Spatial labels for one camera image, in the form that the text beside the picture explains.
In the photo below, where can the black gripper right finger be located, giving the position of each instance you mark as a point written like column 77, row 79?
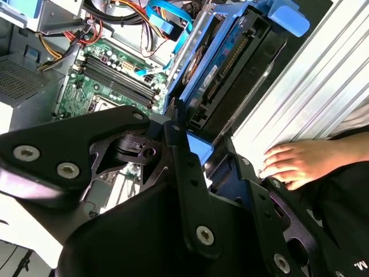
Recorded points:
column 268, row 219

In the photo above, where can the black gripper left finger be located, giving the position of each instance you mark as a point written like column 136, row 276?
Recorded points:
column 52, row 150

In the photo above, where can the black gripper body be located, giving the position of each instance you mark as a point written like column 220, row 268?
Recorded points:
column 138, row 245

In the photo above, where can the hard disk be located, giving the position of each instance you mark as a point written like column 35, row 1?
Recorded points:
column 213, row 72

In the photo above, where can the person's bare hand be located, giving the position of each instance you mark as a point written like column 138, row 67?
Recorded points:
column 299, row 161

